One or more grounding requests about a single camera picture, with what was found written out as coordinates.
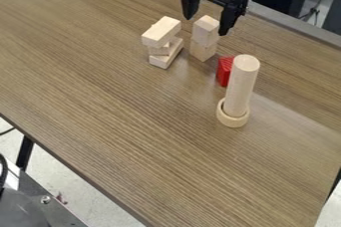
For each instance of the wooden cube block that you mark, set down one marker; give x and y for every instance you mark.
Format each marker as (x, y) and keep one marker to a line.
(205, 30)
(203, 50)

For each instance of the long wooden block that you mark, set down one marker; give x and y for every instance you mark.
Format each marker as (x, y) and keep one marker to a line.
(160, 31)
(168, 54)

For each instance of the red block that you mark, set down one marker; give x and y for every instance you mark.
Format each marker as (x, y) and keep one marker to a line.
(224, 70)

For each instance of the small wooden block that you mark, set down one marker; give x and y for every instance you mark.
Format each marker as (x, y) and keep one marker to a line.
(160, 49)

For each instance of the wooden cylinder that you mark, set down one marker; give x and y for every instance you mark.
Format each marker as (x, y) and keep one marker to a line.
(241, 84)

